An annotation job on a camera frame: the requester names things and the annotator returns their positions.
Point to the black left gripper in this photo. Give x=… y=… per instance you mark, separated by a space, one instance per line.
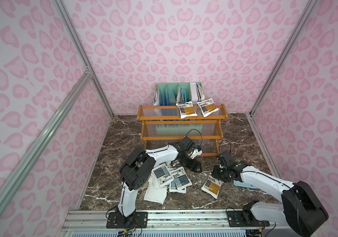
x=188 y=158

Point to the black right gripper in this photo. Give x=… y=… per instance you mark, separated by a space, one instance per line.
x=221 y=171

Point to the yellow coffee bag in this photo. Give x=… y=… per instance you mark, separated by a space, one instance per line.
x=207 y=107
x=212 y=186
x=186 y=110

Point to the blue coffee bag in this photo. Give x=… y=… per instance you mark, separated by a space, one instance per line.
x=180 y=175
x=175 y=187
x=162 y=175

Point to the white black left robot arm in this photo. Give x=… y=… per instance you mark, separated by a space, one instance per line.
x=136 y=169

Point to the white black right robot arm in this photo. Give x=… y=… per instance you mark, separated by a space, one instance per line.
x=298 y=207

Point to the orange wooden three-tier shelf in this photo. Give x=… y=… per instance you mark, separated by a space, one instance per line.
x=162 y=124

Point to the light blue calculator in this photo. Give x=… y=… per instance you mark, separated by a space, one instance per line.
x=244 y=185

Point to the plain white bag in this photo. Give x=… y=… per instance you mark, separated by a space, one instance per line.
x=154 y=192

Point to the white binder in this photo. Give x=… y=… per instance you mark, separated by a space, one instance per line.
x=194 y=93

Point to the green file organizer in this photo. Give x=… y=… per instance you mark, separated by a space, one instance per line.
x=170 y=94

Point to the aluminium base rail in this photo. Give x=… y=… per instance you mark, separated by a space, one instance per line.
x=169 y=223

